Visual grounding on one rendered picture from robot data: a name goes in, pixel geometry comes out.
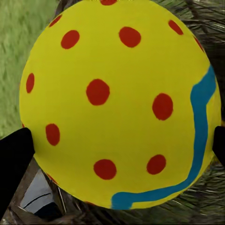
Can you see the easter egg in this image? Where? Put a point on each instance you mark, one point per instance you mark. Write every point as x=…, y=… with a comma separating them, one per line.
x=122, y=103
x=215, y=159

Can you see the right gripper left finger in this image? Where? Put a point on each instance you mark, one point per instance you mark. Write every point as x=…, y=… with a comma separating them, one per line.
x=16, y=152

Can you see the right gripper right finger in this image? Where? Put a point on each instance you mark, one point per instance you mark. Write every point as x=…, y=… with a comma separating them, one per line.
x=219, y=144

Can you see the wicker basket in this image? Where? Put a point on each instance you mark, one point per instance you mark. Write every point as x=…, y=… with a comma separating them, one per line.
x=212, y=39

